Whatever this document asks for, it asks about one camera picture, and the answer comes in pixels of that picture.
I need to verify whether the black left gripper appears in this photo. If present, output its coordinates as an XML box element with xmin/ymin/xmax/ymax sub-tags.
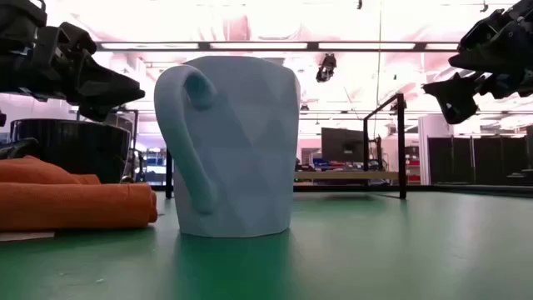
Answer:
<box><xmin>0</xmin><ymin>0</ymin><xmax>146</xmax><ymax>123</ymax></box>

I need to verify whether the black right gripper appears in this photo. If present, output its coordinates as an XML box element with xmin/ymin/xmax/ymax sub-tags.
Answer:
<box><xmin>421</xmin><ymin>0</ymin><xmax>533</xmax><ymax>126</ymax></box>

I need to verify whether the light blue faceted mug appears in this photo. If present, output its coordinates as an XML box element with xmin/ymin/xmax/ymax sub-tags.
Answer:
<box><xmin>153</xmin><ymin>55</ymin><xmax>301</xmax><ymax>239</ymax></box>

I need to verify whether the black room partition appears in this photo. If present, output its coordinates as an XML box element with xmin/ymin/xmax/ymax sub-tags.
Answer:
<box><xmin>427</xmin><ymin>136</ymin><xmax>531</xmax><ymax>186</ymax></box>

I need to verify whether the black ribbed bowl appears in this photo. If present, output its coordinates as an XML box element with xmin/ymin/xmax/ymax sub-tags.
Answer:
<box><xmin>9</xmin><ymin>117</ymin><xmax>132</xmax><ymax>184</ymax></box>

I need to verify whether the dark computer monitor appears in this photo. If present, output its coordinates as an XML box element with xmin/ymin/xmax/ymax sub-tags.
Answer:
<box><xmin>321</xmin><ymin>127</ymin><xmax>366</xmax><ymax>164</ymax></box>

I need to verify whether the orange folded cloth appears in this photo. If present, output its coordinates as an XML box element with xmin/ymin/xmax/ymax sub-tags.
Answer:
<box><xmin>0</xmin><ymin>155</ymin><xmax>159</xmax><ymax>233</ymax></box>

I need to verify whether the black frame wooden shelf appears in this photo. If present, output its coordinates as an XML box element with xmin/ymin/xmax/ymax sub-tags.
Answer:
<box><xmin>165</xmin><ymin>92</ymin><xmax>407</xmax><ymax>200</ymax></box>

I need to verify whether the black ceiling camera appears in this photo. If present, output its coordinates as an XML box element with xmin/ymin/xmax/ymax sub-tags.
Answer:
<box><xmin>315</xmin><ymin>52</ymin><xmax>338</xmax><ymax>83</ymax></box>

